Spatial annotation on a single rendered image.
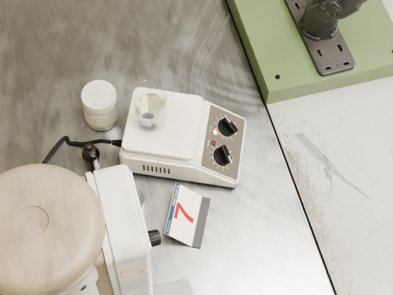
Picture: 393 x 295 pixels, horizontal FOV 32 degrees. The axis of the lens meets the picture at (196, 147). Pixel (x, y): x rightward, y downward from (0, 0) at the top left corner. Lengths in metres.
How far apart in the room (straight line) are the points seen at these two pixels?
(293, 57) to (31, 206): 0.84
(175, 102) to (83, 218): 0.67
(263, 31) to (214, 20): 0.11
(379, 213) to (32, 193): 0.80
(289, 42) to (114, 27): 0.33
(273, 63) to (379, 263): 0.39
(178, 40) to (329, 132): 0.33
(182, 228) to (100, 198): 0.61
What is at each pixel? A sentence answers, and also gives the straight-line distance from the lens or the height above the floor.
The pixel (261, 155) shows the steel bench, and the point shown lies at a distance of 1.22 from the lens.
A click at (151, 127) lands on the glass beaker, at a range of 1.11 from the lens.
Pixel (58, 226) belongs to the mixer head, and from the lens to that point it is 0.51.
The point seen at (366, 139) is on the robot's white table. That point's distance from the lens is 1.27.
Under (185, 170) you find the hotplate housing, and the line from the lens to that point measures 1.14.
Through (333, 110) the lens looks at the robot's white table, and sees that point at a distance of 1.29.
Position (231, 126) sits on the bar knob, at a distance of 1.17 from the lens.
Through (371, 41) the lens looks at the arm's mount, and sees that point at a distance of 1.33.
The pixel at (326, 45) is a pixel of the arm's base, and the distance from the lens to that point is 1.29.
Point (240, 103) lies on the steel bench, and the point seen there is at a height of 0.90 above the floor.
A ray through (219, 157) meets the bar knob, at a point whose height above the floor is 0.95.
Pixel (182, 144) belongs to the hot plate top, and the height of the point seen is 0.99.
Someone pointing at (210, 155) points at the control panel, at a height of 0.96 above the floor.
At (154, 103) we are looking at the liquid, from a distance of 1.11.
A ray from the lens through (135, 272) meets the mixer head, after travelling 0.55.
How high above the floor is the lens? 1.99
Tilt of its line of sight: 63 degrees down
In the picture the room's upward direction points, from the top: 5 degrees clockwise
